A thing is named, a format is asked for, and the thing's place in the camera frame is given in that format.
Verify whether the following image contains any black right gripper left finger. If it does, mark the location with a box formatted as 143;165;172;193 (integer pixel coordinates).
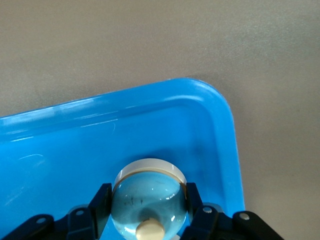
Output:
0;182;113;240

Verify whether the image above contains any blue dome call bell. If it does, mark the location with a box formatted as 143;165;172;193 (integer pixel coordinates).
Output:
110;157;188;240

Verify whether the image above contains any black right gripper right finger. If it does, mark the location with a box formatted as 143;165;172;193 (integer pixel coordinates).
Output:
182;182;286;240

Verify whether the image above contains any blue plastic tray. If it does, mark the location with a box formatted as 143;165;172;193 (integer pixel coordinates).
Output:
0;77;246;240

